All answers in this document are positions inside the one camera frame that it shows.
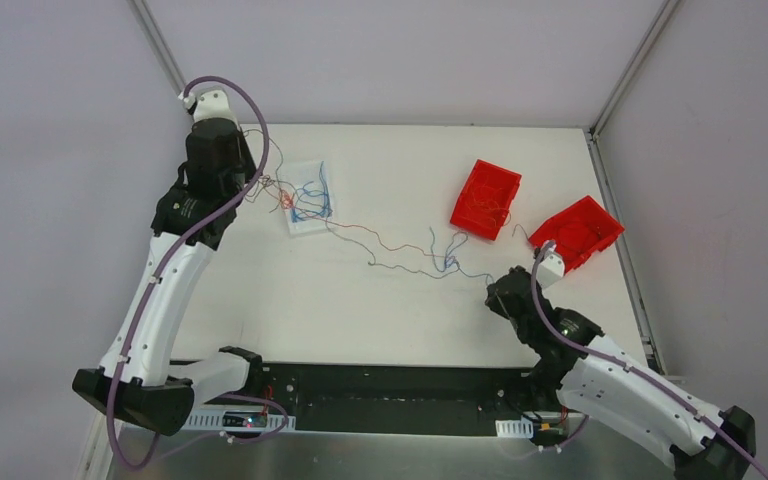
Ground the orange wire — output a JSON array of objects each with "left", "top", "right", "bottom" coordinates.
[
  {"left": 261, "top": 175, "right": 452, "bottom": 261},
  {"left": 466, "top": 178, "right": 514, "bottom": 227}
]

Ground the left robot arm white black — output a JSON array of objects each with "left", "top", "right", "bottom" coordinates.
[{"left": 72, "top": 118, "right": 265, "bottom": 436}]

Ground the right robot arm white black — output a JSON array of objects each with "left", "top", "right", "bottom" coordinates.
[{"left": 485, "top": 266, "right": 756, "bottom": 479}]

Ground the white plastic tray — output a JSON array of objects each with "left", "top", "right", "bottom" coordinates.
[{"left": 276, "top": 160, "right": 337, "bottom": 237}]

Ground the near red plastic bin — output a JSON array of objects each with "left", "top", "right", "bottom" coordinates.
[{"left": 528, "top": 196, "right": 625, "bottom": 274}]

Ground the red plastic bin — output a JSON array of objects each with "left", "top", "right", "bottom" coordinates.
[
  {"left": 528, "top": 196, "right": 625, "bottom": 274},
  {"left": 450, "top": 159, "right": 522, "bottom": 241}
]

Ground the far red plastic bin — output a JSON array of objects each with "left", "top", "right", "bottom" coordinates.
[{"left": 450, "top": 159, "right": 522, "bottom": 241}]

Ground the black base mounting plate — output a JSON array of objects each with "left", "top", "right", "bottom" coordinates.
[{"left": 214, "top": 363, "right": 574, "bottom": 437}]

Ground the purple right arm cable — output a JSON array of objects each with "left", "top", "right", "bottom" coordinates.
[{"left": 530, "top": 241, "right": 768, "bottom": 480}]

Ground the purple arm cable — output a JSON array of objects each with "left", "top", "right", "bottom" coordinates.
[
  {"left": 105, "top": 75, "right": 271, "bottom": 472},
  {"left": 530, "top": 241, "right": 768, "bottom": 480}
]

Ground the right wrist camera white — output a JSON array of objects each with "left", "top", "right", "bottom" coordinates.
[{"left": 532, "top": 247, "right": 566, "bottom": 289}]

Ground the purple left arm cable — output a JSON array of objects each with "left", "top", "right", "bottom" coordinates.
[{"left": 105, "top": 75, "right": 271, "bottom": 472}]

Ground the right white slotted cable duct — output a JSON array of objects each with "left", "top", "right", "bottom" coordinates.
[{"left": 495, "top": 418, "right": 534, "bottom": 439}]

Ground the white slotted cable duct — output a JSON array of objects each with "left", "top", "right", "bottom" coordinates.
[
  {"left": 495, "top": 418, "right": 534, "bottom": 439},
  {"left": 181, "top": 409, "right": 296, "bottom": 433}
]

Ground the left white slotted cable duct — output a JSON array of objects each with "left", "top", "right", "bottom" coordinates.
[{"left": 181, "top": 409, "right": 296, "bottom": 433}]

